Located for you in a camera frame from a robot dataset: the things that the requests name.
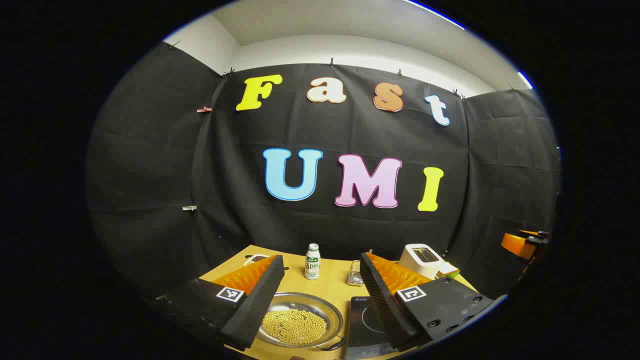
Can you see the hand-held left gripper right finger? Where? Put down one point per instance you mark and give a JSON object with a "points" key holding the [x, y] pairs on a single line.
{"points": [[382, 305]]}

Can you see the black backdrop cloth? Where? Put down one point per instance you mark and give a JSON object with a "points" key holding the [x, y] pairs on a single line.
{"points": [[150, 150]]}

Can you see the pile of yellow soybeans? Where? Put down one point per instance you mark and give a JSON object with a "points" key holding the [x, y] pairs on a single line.
{"points": [[295, 325]]}

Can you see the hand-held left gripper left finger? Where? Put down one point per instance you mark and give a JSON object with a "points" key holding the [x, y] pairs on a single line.
{"points": [[260, 300]]}

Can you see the black induction cooktop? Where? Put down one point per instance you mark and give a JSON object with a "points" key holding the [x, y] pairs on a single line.
{"points": [[361, 322]]}

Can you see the white toaster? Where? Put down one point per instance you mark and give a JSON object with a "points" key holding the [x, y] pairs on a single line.
{"points": [[417, 262]]}

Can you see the stainless steel pot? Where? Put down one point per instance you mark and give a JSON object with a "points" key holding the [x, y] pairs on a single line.
{"points": [[300, 301]]}

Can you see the row of small black clips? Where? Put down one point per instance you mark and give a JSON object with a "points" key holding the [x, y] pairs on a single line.
{"points": [[331, 62]]}

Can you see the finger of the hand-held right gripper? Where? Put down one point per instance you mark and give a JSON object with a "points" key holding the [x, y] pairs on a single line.
{"points": [[535, 233], [515, 244]]}

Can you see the white drink bottle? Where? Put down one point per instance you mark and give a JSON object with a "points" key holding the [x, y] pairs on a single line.
{"points": [[312, 265]]}

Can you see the white divided bean dish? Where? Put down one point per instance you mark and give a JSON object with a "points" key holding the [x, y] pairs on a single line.
{"points": [[256, 259]]}

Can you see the sandwich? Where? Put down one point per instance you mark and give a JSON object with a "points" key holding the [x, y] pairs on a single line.
{"points": [[448, 270]]}

